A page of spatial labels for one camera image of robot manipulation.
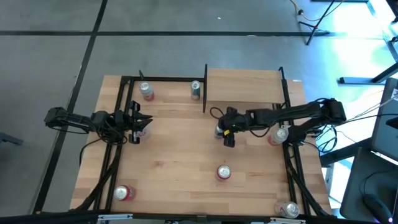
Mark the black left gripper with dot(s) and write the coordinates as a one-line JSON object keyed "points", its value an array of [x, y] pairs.
{"points": [[132, 123]]}

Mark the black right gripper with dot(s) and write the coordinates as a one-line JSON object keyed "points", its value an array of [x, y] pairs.
{"points": [[236, 119]]}

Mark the grey can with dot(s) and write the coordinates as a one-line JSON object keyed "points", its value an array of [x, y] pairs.
{"points": [[218, 132]]}

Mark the white and red soda can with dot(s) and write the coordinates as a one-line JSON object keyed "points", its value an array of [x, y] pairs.
{"points": [[146, 91], [279, 136], [144, 134]]}

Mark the blue slim beverage can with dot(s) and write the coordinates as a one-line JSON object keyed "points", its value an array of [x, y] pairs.
{"points": [[195, 90]]}

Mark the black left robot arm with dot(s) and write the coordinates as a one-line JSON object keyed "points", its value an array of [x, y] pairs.
{"points": [[71, 119]]}

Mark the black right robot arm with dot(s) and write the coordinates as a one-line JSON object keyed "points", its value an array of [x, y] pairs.
{"points": [[295, 112]]}

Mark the wooden shelf board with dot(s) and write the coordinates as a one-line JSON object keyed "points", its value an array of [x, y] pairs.
{"points": [[245, 85]]}

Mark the pale silver soda can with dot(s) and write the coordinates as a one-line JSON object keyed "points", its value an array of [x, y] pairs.
{"points": [[286, 209]]}

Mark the black desk support bar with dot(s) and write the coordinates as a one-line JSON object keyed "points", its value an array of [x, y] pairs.
{"points": [[342, 154]]}

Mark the grey chair foot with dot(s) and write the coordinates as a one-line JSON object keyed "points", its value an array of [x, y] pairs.
{"points": [[11, 139]]}

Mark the black tripod stand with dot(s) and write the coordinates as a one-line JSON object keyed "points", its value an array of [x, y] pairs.
{"points": [[314, 28]]}

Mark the black desk foot bar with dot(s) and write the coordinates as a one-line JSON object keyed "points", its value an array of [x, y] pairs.
{"points": [[357, 81]]}

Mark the dark grey side desk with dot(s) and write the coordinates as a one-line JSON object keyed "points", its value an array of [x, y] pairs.
{"points": [[357, 193]]}

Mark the dark grey computer case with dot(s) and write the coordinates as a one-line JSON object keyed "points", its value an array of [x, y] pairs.
{"points": [[385, 124]]}

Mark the black computer mouse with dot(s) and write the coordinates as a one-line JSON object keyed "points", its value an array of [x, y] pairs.
{"points": [[377, 208]]}

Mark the grey metal stand bar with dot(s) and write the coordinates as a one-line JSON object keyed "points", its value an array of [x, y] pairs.
{"points": [[390, 46]]}

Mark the black metal table frame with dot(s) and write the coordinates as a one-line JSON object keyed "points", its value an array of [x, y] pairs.
{"points": [[168, 79]]}

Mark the silver metal bracket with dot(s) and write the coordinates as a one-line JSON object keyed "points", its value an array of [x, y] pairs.
{"points": [[115, 217], [287, 221]]}

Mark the black horizontal frame beam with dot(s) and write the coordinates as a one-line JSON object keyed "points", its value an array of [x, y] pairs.
{"points": [[62, 218]]}

